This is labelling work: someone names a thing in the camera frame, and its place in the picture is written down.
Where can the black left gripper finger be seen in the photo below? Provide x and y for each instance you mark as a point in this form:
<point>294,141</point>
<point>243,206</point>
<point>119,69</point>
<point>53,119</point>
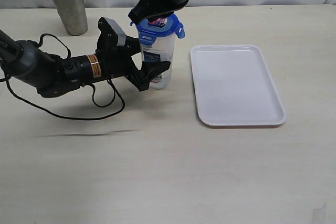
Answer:
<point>150,70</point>
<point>132,46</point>

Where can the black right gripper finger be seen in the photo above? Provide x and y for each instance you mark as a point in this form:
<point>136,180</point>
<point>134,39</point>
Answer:
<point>154,9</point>

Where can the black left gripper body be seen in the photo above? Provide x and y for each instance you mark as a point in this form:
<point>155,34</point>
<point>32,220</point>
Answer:
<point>116,63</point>

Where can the blue snap-lock lid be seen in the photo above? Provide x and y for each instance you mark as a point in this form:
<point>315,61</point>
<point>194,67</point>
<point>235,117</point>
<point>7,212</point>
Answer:
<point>160,28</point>

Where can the clear tall plastic container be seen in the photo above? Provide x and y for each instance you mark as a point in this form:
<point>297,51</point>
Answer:
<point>157,49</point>

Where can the stainless steel tumbler cup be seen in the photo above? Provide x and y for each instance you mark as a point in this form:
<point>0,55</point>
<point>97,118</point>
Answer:
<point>73,16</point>

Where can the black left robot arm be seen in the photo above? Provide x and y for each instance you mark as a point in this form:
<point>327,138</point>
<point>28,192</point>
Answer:
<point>54,76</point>

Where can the white rectangular plastic tray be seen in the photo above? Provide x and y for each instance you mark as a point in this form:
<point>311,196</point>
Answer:
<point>233,87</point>

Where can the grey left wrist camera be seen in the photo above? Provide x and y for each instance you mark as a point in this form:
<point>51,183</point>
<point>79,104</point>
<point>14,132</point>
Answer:
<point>121,36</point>

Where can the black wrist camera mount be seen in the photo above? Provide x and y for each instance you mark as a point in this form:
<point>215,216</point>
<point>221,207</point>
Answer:
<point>108,37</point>

